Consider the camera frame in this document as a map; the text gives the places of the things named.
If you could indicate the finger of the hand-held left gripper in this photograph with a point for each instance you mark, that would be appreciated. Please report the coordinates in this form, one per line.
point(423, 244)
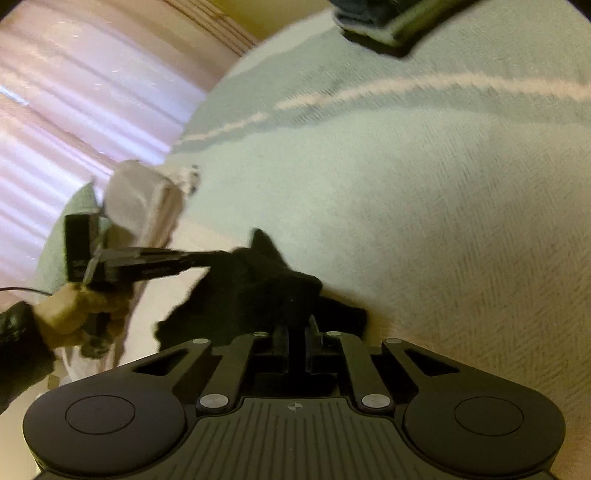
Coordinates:
point(175, 256)
point(161, 270)

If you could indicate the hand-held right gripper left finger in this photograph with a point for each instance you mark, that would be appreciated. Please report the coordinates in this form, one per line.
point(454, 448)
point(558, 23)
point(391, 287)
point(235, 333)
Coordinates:
point(280, 341)

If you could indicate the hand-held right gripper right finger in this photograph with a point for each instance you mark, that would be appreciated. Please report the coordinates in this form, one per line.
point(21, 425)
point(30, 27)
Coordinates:
point(314, 344)

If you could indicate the black sweater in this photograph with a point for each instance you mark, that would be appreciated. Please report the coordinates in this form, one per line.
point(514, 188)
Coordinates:
point(258, 286)

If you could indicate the person's left forearm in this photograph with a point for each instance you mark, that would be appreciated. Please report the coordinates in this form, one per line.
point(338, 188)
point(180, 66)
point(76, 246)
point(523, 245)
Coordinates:
point(18, 350)

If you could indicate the person's left hand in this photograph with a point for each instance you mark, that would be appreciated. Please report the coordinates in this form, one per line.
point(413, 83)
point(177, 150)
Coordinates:
point(64, 314)

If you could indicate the green checked pillow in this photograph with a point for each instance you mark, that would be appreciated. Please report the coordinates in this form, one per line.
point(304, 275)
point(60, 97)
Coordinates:
point(55, 244)

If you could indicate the small white cloth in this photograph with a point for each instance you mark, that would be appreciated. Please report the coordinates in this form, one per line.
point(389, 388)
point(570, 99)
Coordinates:
point(189, 180)

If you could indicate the pink curtain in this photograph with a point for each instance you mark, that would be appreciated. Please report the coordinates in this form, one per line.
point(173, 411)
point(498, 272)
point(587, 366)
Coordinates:
point(69, 92)

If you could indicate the grey pink striped bedspread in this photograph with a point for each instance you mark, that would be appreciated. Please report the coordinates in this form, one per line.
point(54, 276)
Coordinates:
point(415, 207)

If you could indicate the dark flat case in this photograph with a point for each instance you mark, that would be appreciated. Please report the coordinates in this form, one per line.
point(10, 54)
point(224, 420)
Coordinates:
point(369, 18)

